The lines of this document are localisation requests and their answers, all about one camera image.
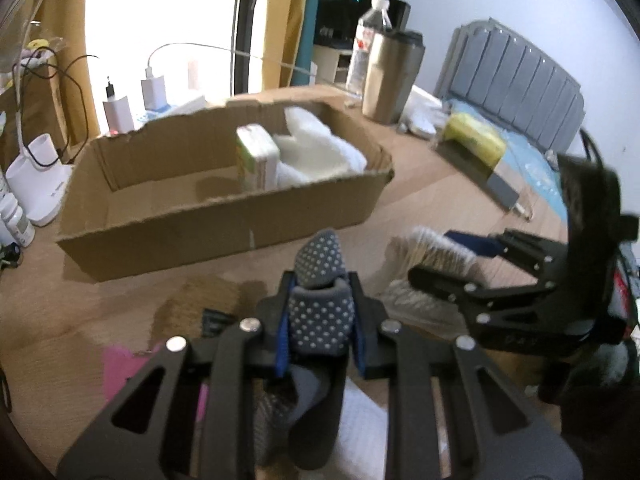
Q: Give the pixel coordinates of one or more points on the white power strip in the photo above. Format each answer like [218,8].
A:
[185,107]

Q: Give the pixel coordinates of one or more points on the black window frame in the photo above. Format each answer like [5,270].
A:
[248,25]

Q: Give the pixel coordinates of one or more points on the pink plush toy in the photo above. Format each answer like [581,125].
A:
[120,360]

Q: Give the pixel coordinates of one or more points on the steel travel tumbler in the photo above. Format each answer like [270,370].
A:
[392,80]

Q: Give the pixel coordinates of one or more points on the beige cabinet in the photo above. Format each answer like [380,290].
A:
[327,62]

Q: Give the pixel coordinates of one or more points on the clear water bottle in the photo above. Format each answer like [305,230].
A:
[365,45]

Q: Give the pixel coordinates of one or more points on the cardboard box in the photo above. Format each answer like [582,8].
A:
[175,230]

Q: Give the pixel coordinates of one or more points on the grey dotted sock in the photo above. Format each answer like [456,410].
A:
[320,320]

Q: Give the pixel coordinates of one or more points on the black appliance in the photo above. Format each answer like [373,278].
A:
[332,10]

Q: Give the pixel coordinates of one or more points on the beige knitted sock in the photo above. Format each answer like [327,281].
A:
[425,250]

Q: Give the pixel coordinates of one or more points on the white waffle cloth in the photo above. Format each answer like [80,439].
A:
[367,425]

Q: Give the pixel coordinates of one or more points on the yellow curtain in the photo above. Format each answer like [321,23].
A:
[65,25]
[285,20]

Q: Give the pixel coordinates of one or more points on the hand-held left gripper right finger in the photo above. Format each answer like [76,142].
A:
[361,355]

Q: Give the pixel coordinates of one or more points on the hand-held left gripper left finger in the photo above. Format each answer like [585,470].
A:
[282,345]

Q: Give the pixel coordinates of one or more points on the blue bed sheet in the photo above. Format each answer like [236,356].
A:
[530,170]

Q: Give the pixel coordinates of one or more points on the bagged yellow plush toy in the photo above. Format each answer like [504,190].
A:
[37,47]

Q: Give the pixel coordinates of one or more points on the grey bed headboard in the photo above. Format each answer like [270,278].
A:
[515,85]

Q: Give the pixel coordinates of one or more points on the white charger black plug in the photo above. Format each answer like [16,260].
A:
[118,110]

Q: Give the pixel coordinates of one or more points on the white plastic bag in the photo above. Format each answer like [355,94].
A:
[425,102]

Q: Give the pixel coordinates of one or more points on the white pill bottle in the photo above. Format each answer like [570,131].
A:
[5,190]
[17,227]

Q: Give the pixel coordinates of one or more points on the dark grey box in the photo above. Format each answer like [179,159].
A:
[480,175]

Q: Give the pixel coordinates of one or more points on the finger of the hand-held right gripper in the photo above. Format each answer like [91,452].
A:
[450,287]
[475,246]

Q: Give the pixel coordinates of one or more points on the small white green carton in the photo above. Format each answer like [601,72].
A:
[257,160]

